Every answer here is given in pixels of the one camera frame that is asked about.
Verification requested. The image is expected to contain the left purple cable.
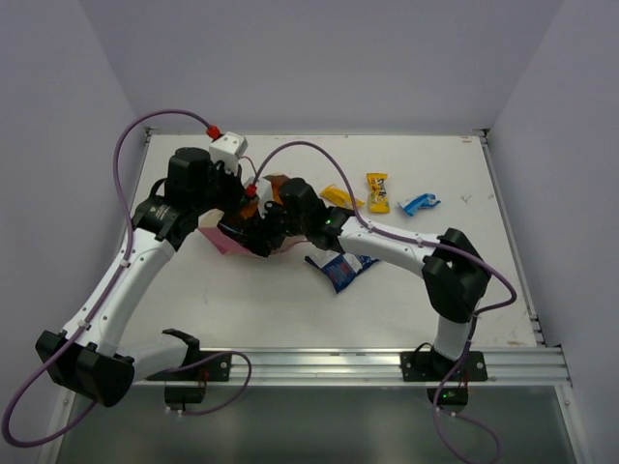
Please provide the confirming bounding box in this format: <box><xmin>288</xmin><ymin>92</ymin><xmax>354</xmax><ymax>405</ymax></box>
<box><xmin>1</xmin><ymin>109</ymin><xmax>253</xmax><ymax>446</ymax></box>

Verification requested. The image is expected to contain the yellow candy bag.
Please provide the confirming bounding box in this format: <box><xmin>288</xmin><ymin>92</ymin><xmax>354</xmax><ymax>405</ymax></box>
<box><xmin>366</xmin><ymin>172</ymin><xmax>391</xmax><ymax>214</ymax></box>

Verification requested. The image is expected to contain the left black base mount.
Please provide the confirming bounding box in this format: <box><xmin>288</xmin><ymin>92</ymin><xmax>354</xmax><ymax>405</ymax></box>
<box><xmin>147</xmin><ymin>350</ymin><xmax>232</xmax><ymax>383</ymax></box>

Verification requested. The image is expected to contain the light blue white wrapper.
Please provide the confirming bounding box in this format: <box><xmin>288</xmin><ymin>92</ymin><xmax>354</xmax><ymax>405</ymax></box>
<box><xmin>398</xmin><ymin>193</ymin><xmax>441</xmax><ymax>217</ymax></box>

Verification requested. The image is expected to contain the black controller box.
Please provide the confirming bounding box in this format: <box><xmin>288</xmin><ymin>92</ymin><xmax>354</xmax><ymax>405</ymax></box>
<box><xmin>163</xmin><ymin>383</ymin><xmax>206</xmax><ymax>410</ymax></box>
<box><xmin>426</xmin><ymin>387</ymin><xmax>469</xmax><ymax>408</ymax></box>

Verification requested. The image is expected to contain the right black controller box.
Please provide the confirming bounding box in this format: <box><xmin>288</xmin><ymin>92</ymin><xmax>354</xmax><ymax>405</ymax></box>
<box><xmin>426</xmin><ymin>387</ymin><xmax>469</xmax><ymax>408</ymax></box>

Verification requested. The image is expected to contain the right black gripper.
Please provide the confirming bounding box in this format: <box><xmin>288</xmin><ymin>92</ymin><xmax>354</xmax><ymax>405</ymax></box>
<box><xmin>241</xmin><ymin>194</ymin><xmax>310</xmax><ymax>258</ymax></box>

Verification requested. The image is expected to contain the aluminium front rail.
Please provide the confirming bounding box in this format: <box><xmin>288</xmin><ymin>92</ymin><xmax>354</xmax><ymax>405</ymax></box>
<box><xmin>62</xmin><ymin>345</ymin><xmax>572</xmax><ymax>388</ymax></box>

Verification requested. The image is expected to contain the yellow orange snack packet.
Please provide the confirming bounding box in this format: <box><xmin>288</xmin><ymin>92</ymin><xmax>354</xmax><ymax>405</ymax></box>
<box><xmin>319</xmin><ymin>184</ymin><xmax>365</xmax><ymax>210</ymax></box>

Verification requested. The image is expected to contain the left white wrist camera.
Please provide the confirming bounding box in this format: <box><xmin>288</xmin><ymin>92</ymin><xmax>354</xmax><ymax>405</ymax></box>
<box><xmin>208</xmin><ymin>131</ymin><xmax>248</xmax><ymax>175</ymax></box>

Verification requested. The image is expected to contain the left black controller box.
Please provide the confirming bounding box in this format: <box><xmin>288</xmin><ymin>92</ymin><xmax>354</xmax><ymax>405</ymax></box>
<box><xmin>163</xmin><ymin>383</ymin><xmax>206</xmax><ymax>410</ymax></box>

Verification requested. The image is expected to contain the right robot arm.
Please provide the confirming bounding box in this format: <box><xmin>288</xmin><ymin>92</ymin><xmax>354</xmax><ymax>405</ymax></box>
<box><xmin>244</xmin><ymin>178</ymin><xmax>490</xmax><ymax>380</ymax></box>

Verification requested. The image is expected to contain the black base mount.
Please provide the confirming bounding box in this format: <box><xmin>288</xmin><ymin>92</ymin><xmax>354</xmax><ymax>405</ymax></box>
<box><xmin>399</xmin><ymin>343</ymin><xmax>488</xmax><ymax>382</ymax></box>
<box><xmin>147</xmin><ymin>350</ymin><xmax>232</xmax><ymax>383</ymax></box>

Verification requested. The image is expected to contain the pink beige paper bag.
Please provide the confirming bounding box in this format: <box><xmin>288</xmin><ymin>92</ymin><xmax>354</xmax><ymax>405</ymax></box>
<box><xmin>197</xmin><ymin>210</ymin><xmax>308</xmax><ymax>256</ymax></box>

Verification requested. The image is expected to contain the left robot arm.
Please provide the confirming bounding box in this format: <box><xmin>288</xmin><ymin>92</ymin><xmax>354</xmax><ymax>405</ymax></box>
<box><xmin>35</xmin><ymin>148</ymin><xmax>244</xmax><ymax>407</ymax></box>

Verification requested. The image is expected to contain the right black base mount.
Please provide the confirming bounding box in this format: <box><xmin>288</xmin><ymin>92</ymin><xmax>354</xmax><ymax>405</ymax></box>
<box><xmin>399</xmin><ymin>343</ymin><xmax>488</xmax><ymax>382</ymax></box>

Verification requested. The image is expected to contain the dark blue chip bag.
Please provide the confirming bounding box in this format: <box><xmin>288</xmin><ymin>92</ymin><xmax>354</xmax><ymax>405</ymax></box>
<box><xmin>305</xmin><ymin>250</ymin><xmax>379</xmax><ymax>294</ymax></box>

